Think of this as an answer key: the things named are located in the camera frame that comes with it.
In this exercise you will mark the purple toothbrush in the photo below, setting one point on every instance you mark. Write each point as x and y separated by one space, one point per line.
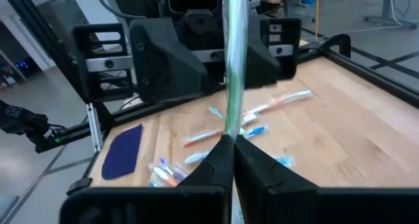
170 170

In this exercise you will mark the clear plastic toothbrush packaging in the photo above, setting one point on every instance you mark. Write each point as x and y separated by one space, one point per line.
257 131

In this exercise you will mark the grey desk stand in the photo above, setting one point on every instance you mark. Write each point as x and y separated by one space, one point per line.
389 8

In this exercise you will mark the green toothbrush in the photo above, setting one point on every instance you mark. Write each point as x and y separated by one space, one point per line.
235 70
216 112

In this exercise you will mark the silver metal bracket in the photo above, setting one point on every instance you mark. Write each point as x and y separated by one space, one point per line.
94 129

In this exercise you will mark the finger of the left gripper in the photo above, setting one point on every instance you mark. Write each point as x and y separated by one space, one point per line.
163 60
258 63

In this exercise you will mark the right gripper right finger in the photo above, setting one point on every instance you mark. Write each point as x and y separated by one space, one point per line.
268 191

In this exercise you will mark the black frame corner clamp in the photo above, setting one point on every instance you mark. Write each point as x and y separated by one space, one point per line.
340 40
78 184

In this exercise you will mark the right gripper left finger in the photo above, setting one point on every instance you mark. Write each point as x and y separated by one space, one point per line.
209 184

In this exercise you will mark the black machine with green light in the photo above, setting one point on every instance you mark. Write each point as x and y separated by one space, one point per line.
23 122

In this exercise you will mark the navy blue cloth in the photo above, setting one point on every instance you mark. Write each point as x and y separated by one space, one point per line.
122 152

